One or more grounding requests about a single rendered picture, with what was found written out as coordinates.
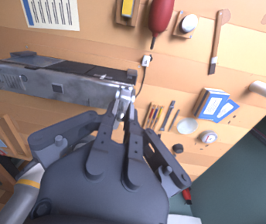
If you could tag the small grey hand tool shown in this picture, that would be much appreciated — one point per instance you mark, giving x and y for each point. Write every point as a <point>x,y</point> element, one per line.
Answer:
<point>174,120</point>

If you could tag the blue screwdriver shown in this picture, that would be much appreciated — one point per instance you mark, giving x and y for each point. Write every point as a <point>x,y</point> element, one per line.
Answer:
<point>155,115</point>

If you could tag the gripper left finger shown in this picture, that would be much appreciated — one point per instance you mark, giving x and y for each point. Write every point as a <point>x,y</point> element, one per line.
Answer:
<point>101,144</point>

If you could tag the pale yellow mat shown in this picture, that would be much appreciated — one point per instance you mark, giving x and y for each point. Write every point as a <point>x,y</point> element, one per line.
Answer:
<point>249,49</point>

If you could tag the silver camera crank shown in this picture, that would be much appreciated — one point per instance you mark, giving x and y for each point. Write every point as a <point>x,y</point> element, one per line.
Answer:
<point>125,94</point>

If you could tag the white round dish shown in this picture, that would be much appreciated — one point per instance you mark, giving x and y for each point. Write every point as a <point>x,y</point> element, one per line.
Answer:
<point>187,126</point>

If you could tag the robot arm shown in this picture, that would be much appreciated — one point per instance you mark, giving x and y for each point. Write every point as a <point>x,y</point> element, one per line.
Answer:
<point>22,198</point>

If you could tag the red rubber air blower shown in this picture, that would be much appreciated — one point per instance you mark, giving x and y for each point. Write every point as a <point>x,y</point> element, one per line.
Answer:
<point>160,16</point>

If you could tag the red screwdriver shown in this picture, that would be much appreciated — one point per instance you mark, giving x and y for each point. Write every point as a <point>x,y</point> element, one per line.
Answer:
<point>151,114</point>

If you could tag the white roller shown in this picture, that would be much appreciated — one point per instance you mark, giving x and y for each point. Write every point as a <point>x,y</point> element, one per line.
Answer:
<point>263,89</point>

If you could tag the flat blue and white packet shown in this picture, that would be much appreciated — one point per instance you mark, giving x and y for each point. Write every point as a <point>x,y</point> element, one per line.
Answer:
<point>230,110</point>

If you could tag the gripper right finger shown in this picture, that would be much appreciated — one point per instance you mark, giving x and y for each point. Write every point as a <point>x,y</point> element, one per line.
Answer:
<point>134,154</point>

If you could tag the yellow screwdriver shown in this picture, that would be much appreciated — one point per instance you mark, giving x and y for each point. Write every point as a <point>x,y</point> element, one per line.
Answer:
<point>159,113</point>

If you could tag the blue and white box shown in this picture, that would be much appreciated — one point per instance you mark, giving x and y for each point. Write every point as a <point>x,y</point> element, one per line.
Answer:
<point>212,104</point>

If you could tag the cream paper with blue stripe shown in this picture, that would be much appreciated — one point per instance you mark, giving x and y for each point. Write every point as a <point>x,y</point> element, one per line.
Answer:
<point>52,12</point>

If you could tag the round grey camera button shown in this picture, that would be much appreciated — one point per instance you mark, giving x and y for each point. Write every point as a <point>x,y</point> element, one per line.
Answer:
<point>23,78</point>

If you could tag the white dome on wooden block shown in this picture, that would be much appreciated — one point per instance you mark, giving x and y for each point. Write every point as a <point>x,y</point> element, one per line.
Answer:
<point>188,23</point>

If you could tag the yellow block in wooden holder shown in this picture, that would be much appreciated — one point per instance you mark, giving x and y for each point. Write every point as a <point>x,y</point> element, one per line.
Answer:
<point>127,10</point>

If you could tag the large grey hand tool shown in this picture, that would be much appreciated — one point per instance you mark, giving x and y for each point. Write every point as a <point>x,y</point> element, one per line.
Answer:
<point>168,114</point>

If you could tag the black round cap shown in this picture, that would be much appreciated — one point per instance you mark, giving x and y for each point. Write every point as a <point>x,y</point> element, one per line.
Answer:
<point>178,148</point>

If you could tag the wooden screwdriver holder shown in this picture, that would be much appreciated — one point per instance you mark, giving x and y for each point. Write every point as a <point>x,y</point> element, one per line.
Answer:
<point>146,116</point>

